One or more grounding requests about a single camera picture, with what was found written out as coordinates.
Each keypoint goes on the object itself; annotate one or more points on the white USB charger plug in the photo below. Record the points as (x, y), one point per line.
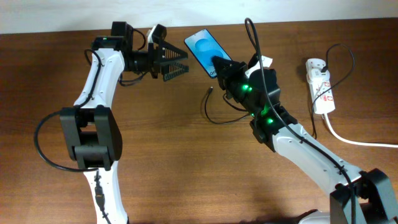
(315, 75)

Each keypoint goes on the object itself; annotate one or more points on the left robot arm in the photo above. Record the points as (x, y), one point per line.
(93, 138)

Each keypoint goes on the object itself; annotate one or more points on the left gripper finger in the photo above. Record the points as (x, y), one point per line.
(168, 53)
(173, 70)

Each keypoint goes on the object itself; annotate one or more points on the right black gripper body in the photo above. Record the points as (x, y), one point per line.
(230, 74)

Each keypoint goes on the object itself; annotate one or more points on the white power strip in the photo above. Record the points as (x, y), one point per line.
(320, 95)

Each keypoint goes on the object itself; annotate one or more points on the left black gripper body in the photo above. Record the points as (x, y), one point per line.
(152, 59)

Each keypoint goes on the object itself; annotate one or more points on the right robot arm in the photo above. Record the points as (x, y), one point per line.
(356, 196)

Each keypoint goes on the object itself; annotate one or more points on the blue screen smartphone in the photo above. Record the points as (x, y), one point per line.
(204, 47)

